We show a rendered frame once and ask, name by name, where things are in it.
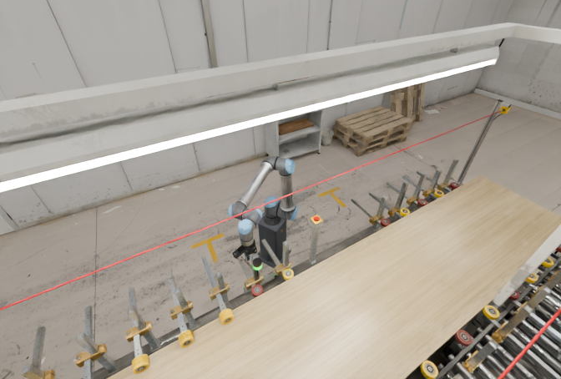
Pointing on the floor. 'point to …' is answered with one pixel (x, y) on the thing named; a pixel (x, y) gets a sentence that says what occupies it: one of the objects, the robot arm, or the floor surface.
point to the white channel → (253, 77)
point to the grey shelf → (290, 144)
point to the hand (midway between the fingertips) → (246, 260)
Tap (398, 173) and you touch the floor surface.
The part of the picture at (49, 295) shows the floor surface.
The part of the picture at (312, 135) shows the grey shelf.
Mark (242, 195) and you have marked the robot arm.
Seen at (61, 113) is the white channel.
